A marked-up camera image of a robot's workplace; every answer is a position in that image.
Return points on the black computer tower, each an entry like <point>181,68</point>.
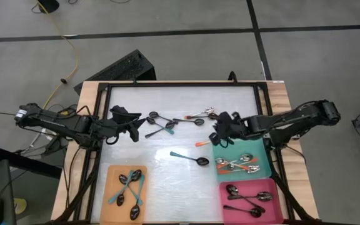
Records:
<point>120,70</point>

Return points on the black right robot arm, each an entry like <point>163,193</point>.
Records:
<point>292,117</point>

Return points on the black camera mount clip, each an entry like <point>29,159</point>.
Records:
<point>232,77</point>

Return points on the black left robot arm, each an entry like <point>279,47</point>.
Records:
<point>58,120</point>

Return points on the pink plastic tray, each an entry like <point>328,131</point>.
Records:
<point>273,217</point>

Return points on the black round base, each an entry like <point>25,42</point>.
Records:
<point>48,5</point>

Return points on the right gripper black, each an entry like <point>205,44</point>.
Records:
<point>233,125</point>

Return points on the black metal table frame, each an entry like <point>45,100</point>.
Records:
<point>183,84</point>

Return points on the yellow tape roll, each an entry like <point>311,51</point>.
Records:
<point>20,206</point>

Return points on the teal plastic tray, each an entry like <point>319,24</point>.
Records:
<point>261,150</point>

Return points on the orange plastic tray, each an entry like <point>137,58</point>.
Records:
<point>111,215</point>

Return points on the black floor bar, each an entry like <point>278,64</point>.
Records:
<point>27,162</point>

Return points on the white glossy table mat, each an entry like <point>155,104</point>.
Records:
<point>180,187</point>

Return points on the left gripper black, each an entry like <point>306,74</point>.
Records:
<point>119,123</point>

